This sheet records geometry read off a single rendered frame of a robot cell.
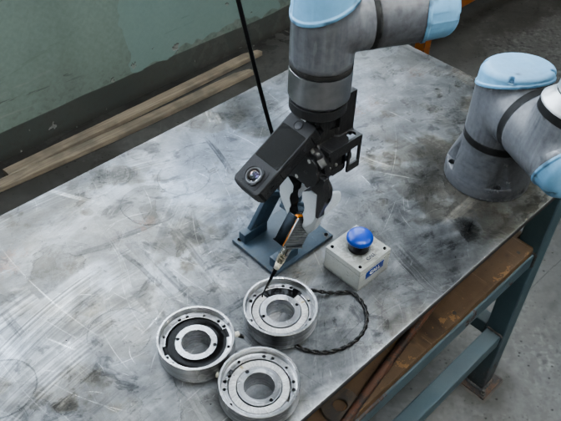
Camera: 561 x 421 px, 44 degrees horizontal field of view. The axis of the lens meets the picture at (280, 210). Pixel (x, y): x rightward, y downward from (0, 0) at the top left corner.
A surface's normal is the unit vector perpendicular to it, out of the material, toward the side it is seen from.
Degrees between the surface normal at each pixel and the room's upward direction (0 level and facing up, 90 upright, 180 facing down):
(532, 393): 0
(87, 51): 90
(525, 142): 79
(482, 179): 73
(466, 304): 0
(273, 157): 31
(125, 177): 0
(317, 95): 90
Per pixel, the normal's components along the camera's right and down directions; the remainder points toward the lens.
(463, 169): -0.79, 0.13
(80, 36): 0.69, 0.51
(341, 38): 0.32, 0.66
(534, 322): 0.03, -0.72
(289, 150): -0.32, -0.36
